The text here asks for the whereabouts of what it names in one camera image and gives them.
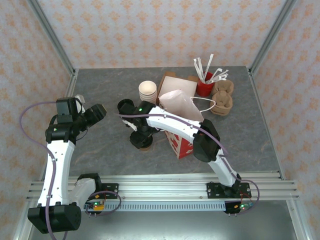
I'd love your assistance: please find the stack of white napkins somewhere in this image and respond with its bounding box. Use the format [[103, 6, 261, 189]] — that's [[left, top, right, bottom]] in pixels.
[[159, 76, 198, 99]]

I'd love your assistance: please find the red white paper gift bag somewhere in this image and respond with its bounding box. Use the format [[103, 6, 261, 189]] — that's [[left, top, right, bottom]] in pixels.
[[158, 89, 216, 160]]

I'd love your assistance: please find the red straw holder cup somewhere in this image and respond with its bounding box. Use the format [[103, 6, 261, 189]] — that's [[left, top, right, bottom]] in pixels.
[[195, 71, 215, 97]]

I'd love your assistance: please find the aluminium mounting rail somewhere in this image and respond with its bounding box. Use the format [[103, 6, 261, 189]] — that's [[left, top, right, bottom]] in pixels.
[[26, 174, 300, 202]]

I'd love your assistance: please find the grey metal shelf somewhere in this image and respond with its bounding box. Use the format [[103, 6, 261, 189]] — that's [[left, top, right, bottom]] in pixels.
[[14, 209, 308, 240]]

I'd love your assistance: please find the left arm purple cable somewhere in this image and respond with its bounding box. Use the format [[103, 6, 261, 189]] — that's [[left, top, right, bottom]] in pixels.
[[19, 101, 123, 240]]

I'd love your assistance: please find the grey slotted cable duct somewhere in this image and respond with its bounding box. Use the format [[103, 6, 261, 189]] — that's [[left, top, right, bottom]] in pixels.
[[79, 201, 227, 213]]

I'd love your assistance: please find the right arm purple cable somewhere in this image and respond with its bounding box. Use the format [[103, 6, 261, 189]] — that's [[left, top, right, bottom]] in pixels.
[[116, 112, 261, 216]]

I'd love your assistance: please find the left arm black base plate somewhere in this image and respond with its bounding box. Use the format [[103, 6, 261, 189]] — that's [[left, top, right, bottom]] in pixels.
[[99, 183, 120, 200]]

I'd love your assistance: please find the brown cardboard tray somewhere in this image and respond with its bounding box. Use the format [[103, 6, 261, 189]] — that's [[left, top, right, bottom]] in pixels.
[[156, 71, 198, 106]]

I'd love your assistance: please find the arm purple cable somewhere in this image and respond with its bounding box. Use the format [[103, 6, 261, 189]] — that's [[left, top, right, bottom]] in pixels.
[[116, 112, 261, 216], [19, 101, 123, 240]]

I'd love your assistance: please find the aluminium frame post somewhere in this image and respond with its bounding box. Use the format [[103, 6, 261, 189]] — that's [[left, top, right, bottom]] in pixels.
[[249, 0, 298, 76], [26, 0, 77, 77]]

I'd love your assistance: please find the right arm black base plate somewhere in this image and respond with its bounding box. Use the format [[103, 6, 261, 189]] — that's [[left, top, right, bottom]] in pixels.
[[206, 182, 251, 200]]

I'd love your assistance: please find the stack of white paper cups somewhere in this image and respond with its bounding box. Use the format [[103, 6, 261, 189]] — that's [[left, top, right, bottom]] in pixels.
[[138, 80, 158, 104]]

